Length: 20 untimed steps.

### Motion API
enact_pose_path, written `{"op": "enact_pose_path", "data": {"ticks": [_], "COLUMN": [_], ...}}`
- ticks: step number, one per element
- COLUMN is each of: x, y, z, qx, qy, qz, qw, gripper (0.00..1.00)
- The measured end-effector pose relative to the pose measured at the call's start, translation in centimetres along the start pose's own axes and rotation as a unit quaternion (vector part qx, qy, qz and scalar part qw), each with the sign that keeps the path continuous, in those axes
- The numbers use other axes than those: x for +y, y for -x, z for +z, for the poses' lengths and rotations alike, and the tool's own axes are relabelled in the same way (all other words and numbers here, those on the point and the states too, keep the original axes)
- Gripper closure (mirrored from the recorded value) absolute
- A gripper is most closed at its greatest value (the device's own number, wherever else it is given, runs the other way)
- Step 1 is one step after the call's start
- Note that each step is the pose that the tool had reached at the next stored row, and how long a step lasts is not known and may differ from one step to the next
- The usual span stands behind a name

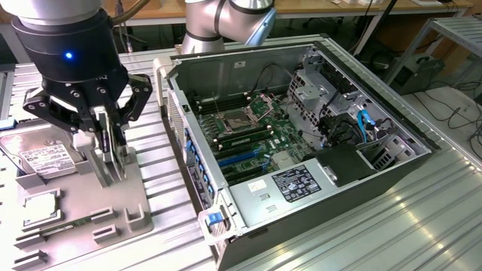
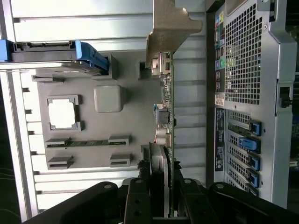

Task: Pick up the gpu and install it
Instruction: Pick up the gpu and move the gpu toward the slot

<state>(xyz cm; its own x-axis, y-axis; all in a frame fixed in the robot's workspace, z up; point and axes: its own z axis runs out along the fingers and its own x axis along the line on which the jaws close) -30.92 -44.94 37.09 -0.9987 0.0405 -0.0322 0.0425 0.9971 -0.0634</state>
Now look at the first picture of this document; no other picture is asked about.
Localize cpu socket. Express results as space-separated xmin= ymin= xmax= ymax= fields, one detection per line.
xmin=220 ymin=108 xmax=262 ymax=133

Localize brown cable conduit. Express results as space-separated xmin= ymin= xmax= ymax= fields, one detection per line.
xmin=111 ymin=0 xmax=148 ymax=27

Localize metal socket cover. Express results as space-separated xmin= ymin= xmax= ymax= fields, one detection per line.
xmin=244 ymin=94 xmax=283 ymax=117

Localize green motherboard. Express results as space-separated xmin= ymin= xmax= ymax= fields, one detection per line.
xmin=191 ymin=90 xmax=326 ymax=184

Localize black power wire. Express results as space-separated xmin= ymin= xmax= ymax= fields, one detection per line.
xmin=318 ymin=111 xmax=362 ymax=147

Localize open pc case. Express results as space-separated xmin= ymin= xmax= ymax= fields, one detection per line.
xmin=152 ymin=33 xmax=443 ymax=271

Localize metal shelf frame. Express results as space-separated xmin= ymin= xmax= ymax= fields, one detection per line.
xmin=386 ymin=16 xmax=482 ymax=94

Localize silver drive cage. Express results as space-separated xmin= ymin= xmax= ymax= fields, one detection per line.
xmin=287 ymin=67 xmax=339 ymax=136

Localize silver disk bay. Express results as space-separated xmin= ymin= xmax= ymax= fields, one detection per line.
xmin=357 ymin=134 xmax=419 ymax=171

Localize hard disk drive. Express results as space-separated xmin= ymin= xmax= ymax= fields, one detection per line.
xmin=0 ymin=127 xmax=91 ymax=180

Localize black ram slot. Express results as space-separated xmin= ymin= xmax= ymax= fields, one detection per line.
xmin=214 ymin=126 xmax=271 ymax=143
xmin=195 ymin=95 xmax=248 ymax=108
xmin=216 ymin=129 xmax=272 ymax=147
xmin=212 ymin=124 xmax=268 ymax=141
xmin=198 ymin=98 xmax=250 ymax=111
xmin=199 ymin=100 xmax=251 ymax=115
xmin=194 ymin=92 xmax=246 ymax=105

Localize green ram stick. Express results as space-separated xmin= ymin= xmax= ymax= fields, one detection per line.
xmin=220 ymin=131 xmax=274 ymax=150
xmin=36 ymin=216 xmax=95 ymax=237

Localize thin locking lever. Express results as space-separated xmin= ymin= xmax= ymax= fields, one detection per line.
xmin=212 ymin=92 xmax=224 ymax=117

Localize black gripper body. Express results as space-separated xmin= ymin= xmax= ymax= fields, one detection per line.
xmin=9 ymin=7 xmax=131 ymax=107

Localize black equipment box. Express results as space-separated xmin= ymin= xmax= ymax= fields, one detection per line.
xmin=393 ymin=55 xmax=446 ymax=96

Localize silver chipset heatsink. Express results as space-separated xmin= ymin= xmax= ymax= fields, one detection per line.
xmin=270 ymin=152 xmax=299 ymax=168

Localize grey parts rack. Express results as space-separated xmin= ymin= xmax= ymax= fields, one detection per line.
xmin=0 ymin=131 xmax=155 ymax=271

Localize silver power supply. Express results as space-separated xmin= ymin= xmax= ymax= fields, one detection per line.
xmin=227 ymin=162 xmax=339 ymax=228

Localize wooden desk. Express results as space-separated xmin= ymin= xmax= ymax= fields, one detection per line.
xmin=102 ymin=0 xmax=482 ymax=20

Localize blue sata wire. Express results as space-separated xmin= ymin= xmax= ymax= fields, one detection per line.
xmin=355 ymin=108 xmax=374 ymax=145

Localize blue expansion slot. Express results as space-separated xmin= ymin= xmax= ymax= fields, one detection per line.
xmin=216 ymin=150 xmax=258 ymax=168

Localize silver cpu chip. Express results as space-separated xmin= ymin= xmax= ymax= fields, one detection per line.
xmin=23 ymin=194 xmax=62 ymax=224

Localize thin black wire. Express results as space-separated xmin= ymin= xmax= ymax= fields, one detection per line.
xmin=255 ymin=63 xmax=295 ymax=95

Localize black plastic shroud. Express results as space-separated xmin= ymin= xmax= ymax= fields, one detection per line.
xmin=301 ymin=145 xmax=379 ymax=189

